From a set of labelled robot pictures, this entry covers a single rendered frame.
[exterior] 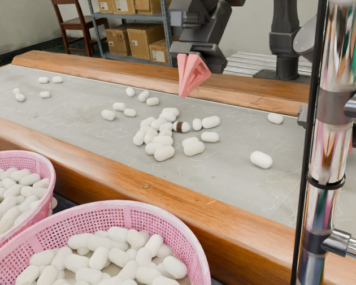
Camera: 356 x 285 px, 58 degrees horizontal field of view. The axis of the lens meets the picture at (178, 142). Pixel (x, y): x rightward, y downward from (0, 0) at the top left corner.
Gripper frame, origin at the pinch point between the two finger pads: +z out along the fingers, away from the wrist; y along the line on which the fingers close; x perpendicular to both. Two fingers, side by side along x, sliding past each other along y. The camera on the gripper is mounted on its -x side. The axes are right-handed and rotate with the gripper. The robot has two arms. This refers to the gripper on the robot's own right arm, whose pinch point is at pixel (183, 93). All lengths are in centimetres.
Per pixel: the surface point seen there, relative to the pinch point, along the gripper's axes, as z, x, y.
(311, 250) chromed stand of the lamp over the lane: 18.8, -18.0, 31.8
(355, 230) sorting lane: 14.6, -2.4, 33.7
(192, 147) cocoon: 9.8, -1.0, 7.1
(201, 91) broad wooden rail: -6.7, 13.4, -5.3
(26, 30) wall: -117, 163, -415
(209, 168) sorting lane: 12.5, -0.7, 11.5
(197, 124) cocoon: 4.1, 4.2, 3.0
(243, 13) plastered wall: -145, 163, -96
